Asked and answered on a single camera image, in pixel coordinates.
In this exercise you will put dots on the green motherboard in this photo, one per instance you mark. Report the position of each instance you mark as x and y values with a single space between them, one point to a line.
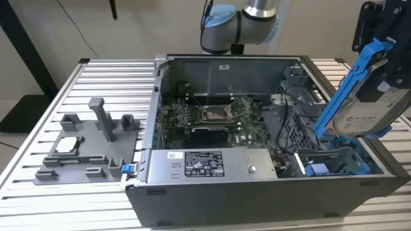
254 134

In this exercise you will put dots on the silver power supply unit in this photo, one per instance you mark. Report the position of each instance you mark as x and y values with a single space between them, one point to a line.
231 164

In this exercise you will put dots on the metal disk bay cage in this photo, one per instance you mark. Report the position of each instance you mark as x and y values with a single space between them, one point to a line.
288 125

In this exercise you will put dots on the grey parts rack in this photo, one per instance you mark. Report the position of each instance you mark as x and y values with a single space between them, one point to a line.
96 144

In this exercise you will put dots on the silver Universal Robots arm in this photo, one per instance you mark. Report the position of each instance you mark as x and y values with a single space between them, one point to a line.
224 36

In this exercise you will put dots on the blue case latch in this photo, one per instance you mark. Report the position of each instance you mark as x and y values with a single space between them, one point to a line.
127 169

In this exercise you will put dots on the CPU socket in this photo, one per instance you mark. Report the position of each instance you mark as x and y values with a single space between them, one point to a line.
213 113

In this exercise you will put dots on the black antenna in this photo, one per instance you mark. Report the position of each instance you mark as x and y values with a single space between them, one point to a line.
113 9

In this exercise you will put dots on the black open PC case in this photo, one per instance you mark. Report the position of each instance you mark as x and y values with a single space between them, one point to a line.
244 204

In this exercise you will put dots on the silver CPU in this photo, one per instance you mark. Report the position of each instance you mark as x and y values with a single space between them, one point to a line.
68 145

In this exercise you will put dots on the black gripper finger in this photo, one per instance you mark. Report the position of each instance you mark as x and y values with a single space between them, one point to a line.
398 62
363 26

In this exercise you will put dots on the hard disk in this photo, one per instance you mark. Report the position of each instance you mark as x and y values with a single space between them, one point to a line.
363 115

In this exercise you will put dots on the blue disk carrier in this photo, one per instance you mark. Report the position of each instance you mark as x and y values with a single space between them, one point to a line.
316 169

